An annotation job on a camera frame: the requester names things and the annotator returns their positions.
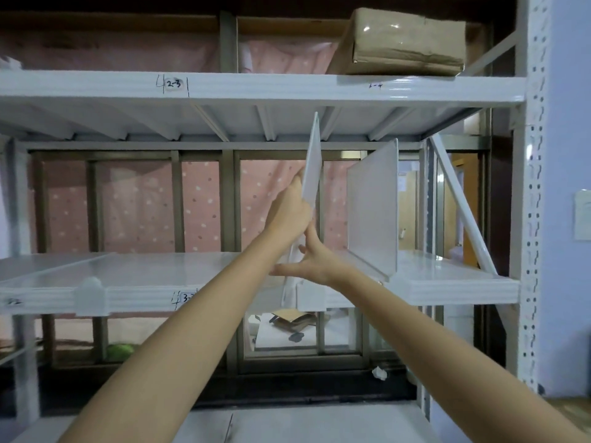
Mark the white divider clip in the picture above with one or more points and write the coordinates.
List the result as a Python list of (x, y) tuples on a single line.
[(310, 297), (91, 297)]

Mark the brown paper wrapped package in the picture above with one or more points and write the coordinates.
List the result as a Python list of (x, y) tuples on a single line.
[(401, 41)]

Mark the person's right forearm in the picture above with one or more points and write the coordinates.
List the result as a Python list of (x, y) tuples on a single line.
[(438, 355)]

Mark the white paper sign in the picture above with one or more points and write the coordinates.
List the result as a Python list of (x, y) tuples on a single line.
[(583, 214)]

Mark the person's left forearm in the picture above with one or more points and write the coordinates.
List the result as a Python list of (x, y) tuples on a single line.
[(184, 346)]

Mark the white metal shelving rack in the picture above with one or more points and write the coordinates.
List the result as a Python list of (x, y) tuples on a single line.
[(161, 267)]

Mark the small green object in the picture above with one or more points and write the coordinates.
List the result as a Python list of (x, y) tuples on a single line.
[(122, 352)]

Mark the flat cardboard pieces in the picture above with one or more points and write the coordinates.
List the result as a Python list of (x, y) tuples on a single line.
[(295, 320)]

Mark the person's left hand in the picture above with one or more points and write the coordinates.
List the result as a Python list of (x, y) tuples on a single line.
[(288, 216)]

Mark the light wooden wardrobe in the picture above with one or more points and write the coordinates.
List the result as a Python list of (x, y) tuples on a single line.
[(470, 179)]

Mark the crumpled white tissue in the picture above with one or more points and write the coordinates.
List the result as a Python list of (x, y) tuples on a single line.
[(379, 373)]

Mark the person's right hand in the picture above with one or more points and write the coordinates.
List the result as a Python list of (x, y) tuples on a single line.
[(318, 267)]

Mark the metal window frame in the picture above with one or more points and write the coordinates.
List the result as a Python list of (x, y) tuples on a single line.
[(228, 202)]

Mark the pink dotted curtain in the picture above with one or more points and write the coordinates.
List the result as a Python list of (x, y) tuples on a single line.
[(138, 202)]

